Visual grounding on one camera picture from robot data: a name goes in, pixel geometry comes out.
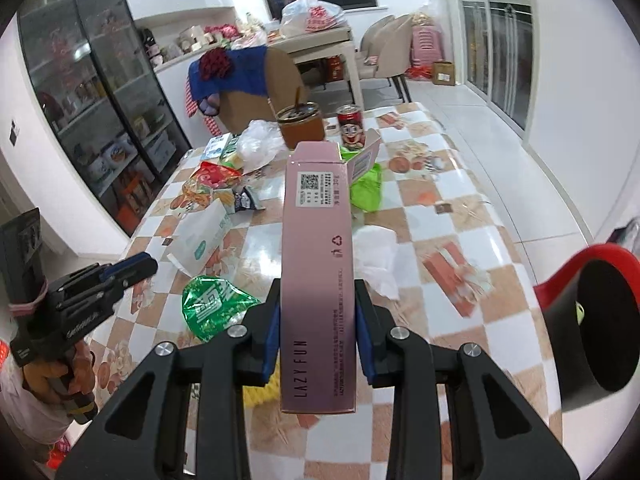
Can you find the red checkered cloth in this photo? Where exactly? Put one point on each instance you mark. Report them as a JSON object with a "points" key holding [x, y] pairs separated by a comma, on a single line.
{"points": [[192, 102]]}

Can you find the orange snack packet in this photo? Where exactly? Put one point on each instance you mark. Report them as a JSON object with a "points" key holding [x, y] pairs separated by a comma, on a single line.
{"points": [[197, 197]]}

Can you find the black trash bin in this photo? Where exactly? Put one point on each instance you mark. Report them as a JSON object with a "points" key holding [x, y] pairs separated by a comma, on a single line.
{"points": [[565, 360]]}

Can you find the dark snack packet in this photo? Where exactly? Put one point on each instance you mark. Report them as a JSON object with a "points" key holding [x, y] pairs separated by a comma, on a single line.
{"points": [[246, 200]]}

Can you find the beige dining table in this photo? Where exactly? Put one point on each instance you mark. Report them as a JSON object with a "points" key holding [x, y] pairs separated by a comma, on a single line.
{"points": [[320, 40]]}

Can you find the stack of pink stools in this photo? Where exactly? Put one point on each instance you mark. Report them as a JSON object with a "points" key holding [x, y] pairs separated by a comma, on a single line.
{"points": [[427, 42]]}

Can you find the blue cloth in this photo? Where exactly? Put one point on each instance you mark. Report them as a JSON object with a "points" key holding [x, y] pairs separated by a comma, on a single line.
{"points": [[240, 72]]}

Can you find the pink cardboard box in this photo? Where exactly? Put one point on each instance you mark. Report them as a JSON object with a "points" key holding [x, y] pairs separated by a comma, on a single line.
{"points": [[317, 270]]}

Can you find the clear snack bag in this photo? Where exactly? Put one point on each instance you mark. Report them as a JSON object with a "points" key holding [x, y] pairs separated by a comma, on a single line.
{"points": [[424, 17]]}

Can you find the red gift box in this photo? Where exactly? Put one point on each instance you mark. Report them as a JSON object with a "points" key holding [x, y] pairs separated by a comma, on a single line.
{"points": [[335, 69]]}

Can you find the red drink can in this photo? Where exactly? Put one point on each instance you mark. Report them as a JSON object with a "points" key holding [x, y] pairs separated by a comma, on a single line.
{"points": [[350, 127]]}

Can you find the small green cap bottle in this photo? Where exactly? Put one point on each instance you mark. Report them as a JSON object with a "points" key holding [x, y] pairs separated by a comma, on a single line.
{"points": [[232, 160]]}

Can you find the beige dining chair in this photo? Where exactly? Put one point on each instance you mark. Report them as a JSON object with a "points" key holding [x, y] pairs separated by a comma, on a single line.
{"points": [[397, 50], [372, 45]]}

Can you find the blue white milk carton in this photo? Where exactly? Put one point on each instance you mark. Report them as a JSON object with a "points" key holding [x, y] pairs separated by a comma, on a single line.
{"points": [[216, 144]]}

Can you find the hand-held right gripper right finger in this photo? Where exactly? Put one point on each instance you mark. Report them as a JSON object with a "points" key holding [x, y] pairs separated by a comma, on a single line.
{"points": [[362, 332]]}

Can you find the white tissue paper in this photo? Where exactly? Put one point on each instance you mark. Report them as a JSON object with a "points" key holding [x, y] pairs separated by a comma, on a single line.
{"points": [[380, 255]]}

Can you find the person's left hand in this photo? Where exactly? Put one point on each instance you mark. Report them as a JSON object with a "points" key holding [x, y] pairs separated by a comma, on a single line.
{"points": [[50, 375]]}

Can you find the sliding glass door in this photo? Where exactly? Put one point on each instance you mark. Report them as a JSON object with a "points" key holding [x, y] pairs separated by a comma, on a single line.
{"points": [[500, 35]]}

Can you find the clear plastic bag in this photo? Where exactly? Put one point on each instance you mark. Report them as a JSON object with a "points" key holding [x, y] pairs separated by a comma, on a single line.
{"points": [[260, 142]]}

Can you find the dark red knitted cloth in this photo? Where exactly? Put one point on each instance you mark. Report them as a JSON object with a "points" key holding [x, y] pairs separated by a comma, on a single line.
{"points": [[215, 62]]}

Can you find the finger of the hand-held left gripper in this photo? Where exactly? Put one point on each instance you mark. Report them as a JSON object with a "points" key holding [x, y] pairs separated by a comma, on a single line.
{"points": [[110, 271], [140, 266]]}

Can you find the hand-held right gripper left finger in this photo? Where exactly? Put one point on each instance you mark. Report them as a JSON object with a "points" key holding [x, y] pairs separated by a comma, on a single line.
{"points": [[270, 332]]}

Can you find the person's left forearm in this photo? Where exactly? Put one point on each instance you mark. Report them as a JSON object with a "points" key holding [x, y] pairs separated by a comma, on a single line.
{"points": [[25, 410]]}

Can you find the beige small appliance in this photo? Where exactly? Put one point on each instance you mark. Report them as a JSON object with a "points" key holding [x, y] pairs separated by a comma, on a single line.
{"points": [[192, 39]]}

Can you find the bright green bag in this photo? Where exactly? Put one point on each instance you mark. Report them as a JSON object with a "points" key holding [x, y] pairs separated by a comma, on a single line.
{"points": [[367, 190]]}

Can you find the green white milk carton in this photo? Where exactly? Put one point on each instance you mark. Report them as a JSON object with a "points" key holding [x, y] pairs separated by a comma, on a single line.
{"points": [[231, 144]]}

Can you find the brown chair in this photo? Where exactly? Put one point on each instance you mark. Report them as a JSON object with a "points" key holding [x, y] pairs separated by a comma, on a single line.
{"points": [[280, 85]]}

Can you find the small cardboard box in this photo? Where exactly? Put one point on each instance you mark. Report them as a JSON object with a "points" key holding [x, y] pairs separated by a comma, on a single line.
{"points": [[444, 72]]}

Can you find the black wall switch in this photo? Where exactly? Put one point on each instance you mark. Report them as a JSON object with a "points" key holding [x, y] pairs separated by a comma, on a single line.
{"points": [[14, 132]]}

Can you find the yellow foam fruit net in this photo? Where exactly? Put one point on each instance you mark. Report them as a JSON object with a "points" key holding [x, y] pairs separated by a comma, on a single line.
{"points": [[262, 391]]}

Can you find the red plastic stool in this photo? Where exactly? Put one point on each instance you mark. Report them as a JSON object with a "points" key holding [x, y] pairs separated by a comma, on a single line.
{"points": [[560, 280]]}

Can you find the red snack packet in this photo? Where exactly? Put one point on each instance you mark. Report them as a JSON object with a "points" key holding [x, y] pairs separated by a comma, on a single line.
{"points": [[212, 175]]}

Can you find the glass cup brown sleeve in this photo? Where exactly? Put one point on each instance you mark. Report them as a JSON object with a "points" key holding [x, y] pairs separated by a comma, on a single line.
{"points": [[300, 130]]}

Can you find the green drink can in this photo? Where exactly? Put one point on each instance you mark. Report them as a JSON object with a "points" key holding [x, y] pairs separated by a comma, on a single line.
{"points": [[215, 307]]}

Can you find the white shopping bag red print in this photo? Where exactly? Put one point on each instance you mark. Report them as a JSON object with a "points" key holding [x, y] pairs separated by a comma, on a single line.
{"points": [[312, 15]]}

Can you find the white sideboard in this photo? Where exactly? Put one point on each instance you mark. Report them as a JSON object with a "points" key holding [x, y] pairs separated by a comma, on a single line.
{"points": [[172, 80]]}

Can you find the glass display cabinet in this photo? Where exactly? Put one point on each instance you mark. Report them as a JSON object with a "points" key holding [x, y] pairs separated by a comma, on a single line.
{"points": [[100, 85]]}

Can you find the patterned checkered tablecloth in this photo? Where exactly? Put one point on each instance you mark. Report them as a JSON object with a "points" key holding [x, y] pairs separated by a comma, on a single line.
{"points": [[450, 200]]}

